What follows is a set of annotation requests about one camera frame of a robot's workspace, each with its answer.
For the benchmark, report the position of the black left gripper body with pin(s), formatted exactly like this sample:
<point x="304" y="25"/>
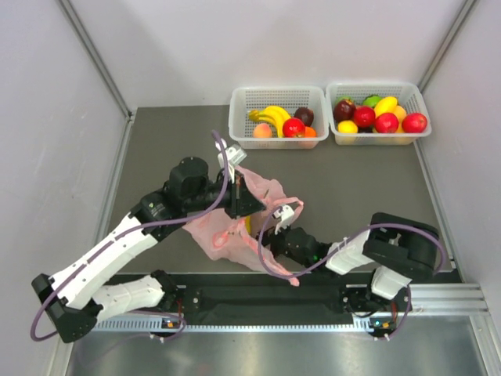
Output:
<point x="212" y="190"/>

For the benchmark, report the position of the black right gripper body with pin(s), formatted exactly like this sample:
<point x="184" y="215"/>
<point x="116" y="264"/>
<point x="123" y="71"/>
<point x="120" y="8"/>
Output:
<point x="279" y="244"/>

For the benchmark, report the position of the pink plastic bag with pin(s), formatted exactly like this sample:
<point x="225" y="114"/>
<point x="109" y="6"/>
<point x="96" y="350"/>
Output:
<point x="221" y="237"/>

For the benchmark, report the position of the peach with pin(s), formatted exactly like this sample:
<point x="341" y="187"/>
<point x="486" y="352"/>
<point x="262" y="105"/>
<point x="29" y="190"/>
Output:
<point x="262" y="131"/>

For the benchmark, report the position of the orange yellow fruit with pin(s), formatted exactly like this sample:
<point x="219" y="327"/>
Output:
<point x="248" y="224"/>

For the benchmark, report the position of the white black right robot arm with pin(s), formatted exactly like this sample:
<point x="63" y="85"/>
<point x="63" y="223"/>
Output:
<point x="403" y="250"/>

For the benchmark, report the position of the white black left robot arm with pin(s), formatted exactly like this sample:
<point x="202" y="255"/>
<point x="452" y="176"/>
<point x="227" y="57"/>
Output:
<point x="77" y="298"/>

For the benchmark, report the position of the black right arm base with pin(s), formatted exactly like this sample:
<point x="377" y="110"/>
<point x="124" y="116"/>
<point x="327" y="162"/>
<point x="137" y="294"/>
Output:
<point x="359" y="302"/>

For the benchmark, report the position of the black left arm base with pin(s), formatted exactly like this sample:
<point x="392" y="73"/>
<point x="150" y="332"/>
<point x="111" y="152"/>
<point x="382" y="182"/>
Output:
<point x="177" y="305"/>

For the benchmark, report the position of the white left fruit basket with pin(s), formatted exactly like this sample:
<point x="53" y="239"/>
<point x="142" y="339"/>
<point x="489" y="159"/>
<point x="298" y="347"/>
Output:
<point x="245" y="99"/>

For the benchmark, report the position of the white fruit basket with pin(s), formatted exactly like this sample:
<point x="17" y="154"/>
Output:
<point x="245" y="99"/>
<point x="408" y="95"/>

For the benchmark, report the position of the pale yellow fruit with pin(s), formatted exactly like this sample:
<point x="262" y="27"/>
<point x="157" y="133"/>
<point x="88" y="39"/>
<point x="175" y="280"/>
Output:
<point x="400" y="113"/>

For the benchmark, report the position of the white right fruit basket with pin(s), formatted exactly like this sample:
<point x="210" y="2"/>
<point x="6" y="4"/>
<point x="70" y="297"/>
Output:
<point x="408" y="95"/>

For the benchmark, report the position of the yellow banana bunch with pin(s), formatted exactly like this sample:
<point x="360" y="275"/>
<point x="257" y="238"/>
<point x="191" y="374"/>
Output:
<point x="273" y="115"/>

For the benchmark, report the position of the orange tangerine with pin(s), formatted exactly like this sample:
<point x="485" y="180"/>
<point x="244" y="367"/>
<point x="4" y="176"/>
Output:
<point x="309" y="132"/>

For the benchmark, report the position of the dark purple plum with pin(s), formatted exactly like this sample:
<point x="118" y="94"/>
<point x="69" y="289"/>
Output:
<point x="306" y="115"/>

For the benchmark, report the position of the yellow lemon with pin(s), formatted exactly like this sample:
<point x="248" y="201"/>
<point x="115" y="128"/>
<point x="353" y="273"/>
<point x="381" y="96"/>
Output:
<point x="347" y="127"/>

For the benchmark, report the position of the dark red apple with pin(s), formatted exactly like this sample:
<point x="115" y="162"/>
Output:
<point x="344" y="110"/>

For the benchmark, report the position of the green lime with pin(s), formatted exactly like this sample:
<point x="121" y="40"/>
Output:
<point x="371" y="101"/>

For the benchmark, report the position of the yellow mango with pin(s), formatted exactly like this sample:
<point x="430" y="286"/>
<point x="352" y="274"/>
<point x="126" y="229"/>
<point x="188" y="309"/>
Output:
<point x="386" y="105"/>

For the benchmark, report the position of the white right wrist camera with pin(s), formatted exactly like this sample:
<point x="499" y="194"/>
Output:
<point x="284" y="216"/>

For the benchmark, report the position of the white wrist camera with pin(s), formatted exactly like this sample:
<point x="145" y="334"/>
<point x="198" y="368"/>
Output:
<point x="232" y="156"/>
<point x="284" y="216"/>

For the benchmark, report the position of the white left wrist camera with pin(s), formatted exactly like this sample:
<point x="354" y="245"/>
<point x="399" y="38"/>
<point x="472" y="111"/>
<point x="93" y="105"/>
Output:
<point x="232" y="156"/>

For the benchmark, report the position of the black mounting rail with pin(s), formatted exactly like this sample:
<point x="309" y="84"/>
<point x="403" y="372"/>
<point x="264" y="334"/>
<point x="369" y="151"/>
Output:
<point x="250" y="299"/>

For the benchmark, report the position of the aluminium frame post left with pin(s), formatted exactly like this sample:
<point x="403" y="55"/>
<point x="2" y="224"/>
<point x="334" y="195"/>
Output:
<point x="83" y="36"/>

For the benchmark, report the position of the aluminium frame post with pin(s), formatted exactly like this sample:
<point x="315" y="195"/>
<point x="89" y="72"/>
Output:
<point x="452" y="32"/>
<point x="83" y="36"/>

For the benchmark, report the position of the aluminium frame post right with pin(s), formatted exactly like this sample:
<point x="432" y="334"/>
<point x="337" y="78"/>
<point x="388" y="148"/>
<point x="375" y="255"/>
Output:
<point x="452" y="32"/>

